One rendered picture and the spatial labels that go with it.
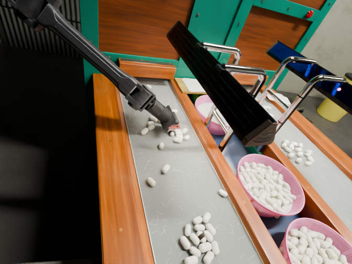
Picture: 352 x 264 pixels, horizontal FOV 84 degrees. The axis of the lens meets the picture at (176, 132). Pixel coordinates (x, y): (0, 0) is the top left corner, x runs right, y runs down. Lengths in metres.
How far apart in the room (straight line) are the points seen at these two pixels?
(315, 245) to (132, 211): 0.59
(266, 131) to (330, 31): 3.54
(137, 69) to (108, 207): 0.70
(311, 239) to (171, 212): 0.47
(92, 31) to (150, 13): 0.27
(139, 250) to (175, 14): 0.97
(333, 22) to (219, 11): 2.86
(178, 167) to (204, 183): 0.11
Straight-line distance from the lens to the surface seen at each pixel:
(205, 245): 0.61
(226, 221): 0.69
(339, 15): 3.90
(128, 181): 0.64
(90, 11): 1.02
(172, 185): 0.69
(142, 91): 0.67
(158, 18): 1.07
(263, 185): 0.85
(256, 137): 0.44
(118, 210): 0.59
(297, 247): 0.82
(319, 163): 1.20
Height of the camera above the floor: 1.30
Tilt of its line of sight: 41 degrees down
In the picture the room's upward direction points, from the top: 19 degrees clockwise
